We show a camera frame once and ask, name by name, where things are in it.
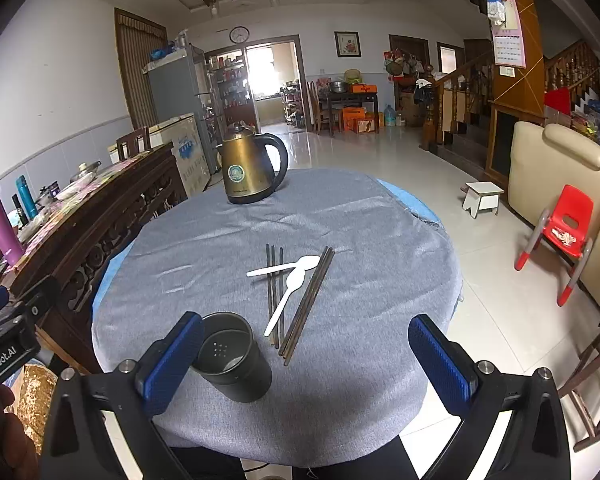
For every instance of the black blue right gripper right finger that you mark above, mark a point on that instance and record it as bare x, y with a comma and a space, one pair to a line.
535, 442

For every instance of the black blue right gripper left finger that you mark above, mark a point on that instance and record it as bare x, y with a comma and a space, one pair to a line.
76, 442

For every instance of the black cylindrical utensil holder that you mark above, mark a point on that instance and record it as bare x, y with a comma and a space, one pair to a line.
231, 360

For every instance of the dark chopstick pair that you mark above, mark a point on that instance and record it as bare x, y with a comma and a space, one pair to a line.
305, 299
310, 304

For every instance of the white plastic spoon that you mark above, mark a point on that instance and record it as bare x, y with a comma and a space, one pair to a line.
294, 281
304, 263

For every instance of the person's left hand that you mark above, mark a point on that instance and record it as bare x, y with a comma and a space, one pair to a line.
17, 448

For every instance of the teal thermos bottle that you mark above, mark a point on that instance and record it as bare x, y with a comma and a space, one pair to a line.
26, 198

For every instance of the purple water bottle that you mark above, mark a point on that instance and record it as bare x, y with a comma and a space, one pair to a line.
0, 224

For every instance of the red plastic child chair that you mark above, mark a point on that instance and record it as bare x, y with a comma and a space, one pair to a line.
566, 228

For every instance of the grey tablecloth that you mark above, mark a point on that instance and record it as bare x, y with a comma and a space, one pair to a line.
353, 383

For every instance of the gold electric kettle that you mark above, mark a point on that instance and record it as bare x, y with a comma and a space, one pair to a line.
253, 164

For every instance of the small white step stool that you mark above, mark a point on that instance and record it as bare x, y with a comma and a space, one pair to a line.
481, 196

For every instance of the white chest freezer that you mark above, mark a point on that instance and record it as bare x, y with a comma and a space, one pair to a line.
187, 149

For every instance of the cream leather sofa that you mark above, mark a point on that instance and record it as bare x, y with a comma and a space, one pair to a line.
542, 161

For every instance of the grey refrigerator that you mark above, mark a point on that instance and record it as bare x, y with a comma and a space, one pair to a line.
179, 85

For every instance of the orange box under table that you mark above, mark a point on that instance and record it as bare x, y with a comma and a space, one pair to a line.
350, 117

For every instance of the wooden stair railing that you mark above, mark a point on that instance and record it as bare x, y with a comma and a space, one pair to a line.
459, 100

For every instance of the dark wooden side table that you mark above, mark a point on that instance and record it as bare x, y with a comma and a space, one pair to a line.
333, 104

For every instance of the blue water jug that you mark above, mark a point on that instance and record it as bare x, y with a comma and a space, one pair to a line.
389, 116

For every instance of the round wall clock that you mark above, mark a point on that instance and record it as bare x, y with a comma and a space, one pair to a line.
239, 35

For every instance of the pink wall calendar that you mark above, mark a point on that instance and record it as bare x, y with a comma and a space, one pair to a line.
507, 35

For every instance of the framed wall picture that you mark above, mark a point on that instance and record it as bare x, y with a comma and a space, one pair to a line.
348, 45

